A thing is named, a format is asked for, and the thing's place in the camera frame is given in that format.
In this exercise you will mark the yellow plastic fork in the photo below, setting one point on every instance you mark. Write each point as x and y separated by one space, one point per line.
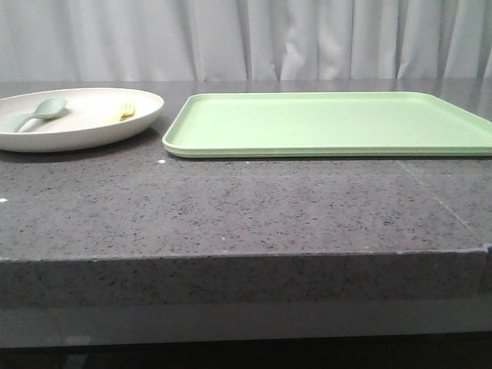
126 110

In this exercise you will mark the white round plate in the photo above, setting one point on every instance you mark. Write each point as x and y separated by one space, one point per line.
83 123

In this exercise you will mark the light green rectangular tray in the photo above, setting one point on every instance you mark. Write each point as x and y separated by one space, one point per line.
325 124

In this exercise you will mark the light green plastic spoon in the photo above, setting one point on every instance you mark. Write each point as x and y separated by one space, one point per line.
50 108

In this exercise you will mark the grey pleated curtain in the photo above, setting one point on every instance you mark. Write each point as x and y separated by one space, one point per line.
244 40

